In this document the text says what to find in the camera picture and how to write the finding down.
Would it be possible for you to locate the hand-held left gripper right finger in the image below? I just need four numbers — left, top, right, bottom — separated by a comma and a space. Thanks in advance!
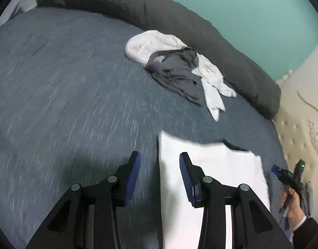
179, 152, 293, 249

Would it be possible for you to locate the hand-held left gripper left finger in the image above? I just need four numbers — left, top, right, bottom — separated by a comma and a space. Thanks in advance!
25, 151, 141, 249

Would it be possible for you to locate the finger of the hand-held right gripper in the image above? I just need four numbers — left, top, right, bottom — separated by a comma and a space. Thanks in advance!
271, 165, 287, 178

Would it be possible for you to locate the white polo shirt black collar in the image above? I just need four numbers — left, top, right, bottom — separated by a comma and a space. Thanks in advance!
158, 130, 271, 249

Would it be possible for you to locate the person's right forearm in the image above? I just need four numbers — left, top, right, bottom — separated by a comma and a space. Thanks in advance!
291, 216, 318, 249

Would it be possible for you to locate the person's right hand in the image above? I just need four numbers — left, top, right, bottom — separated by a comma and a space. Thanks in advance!
279, 187, 308, 227

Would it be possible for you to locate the cream tufted headboard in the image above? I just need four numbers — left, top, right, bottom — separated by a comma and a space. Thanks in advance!
272, 35, 318, 218

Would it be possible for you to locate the blue patterned bed cover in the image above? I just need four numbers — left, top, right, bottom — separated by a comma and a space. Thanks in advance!
0, 6, 289, 249

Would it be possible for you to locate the dark grey crumpled garment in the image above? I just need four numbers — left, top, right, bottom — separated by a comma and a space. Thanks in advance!
145, 47, 204, 107

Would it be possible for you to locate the white crumpled garment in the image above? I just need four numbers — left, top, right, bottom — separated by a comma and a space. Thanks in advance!
125, 30, 237, 122

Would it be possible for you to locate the dark grey rolled duvet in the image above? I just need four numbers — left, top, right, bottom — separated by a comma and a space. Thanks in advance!
36, 0, 282, 120

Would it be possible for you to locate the light grey bed sheet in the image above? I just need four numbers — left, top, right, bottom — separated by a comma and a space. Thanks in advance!
0, 0, 44, 29

